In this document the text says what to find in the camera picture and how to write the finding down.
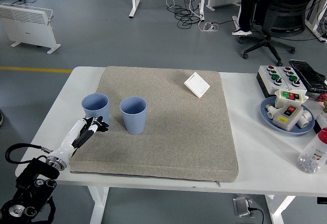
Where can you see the black wrapped flat package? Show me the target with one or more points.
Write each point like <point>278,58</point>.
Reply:
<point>310,77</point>

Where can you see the person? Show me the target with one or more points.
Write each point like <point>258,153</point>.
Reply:
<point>246,9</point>

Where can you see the white box green red buttons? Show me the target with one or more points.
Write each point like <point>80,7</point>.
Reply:
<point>281,101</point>

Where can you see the white wall switch plate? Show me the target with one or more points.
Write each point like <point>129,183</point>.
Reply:
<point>197,84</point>

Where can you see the blue ribbed plastic cup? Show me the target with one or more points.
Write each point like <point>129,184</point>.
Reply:
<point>95,106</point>
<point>134,124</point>

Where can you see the white plastic pipe fitting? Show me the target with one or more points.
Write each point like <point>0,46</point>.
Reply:
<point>305,120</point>
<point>271,111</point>

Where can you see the shoe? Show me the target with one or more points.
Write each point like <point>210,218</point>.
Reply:
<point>1,117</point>

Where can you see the black office chair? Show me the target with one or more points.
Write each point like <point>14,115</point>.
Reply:
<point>283,17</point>

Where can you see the grey-brown speckled mat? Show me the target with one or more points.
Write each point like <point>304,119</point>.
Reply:
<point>166,132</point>

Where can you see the blue round plate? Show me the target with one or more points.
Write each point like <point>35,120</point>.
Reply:
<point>267,121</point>

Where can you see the large white panel heater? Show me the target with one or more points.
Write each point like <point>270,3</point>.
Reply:
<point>25,29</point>

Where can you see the grey switch box red button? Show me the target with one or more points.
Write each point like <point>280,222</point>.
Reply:
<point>286,120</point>

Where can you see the clear bottle red cap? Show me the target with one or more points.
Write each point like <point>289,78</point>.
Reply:
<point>313,155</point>

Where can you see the silver foot pedal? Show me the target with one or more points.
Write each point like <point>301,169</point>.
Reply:
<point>241,206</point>

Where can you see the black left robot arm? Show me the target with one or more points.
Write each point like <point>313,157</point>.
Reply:
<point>33,175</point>

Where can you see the small brown object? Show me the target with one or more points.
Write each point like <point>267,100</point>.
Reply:
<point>325,106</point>

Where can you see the black table controller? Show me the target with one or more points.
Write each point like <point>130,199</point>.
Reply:
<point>322,201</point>

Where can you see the small red object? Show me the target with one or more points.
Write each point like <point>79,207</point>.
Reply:
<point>323,97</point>

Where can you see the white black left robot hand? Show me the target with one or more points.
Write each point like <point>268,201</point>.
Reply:
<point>69,139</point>

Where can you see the white push-button control box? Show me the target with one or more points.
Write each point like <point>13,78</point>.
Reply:
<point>268,80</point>
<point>297,87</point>

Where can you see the white table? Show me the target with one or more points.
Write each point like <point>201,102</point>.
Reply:
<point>255,157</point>

